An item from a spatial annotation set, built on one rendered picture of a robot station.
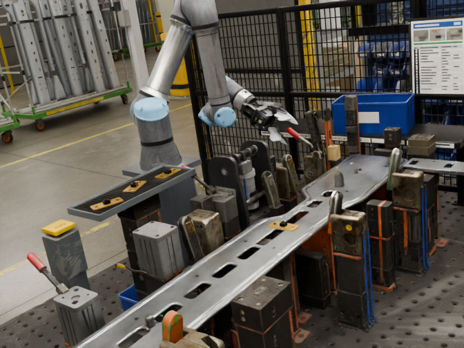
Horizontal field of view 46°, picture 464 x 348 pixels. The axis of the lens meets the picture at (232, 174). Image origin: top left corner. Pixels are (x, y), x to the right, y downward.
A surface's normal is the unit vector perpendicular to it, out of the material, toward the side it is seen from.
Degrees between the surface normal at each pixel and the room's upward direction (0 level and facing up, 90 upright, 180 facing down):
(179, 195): 90
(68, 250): 90
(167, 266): 90
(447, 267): 0
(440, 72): 90
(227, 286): 0
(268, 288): 0
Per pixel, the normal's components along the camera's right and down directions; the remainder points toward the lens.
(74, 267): 0.78, 0.10
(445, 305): -0.13, -0.94
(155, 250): -0.61, 0.33
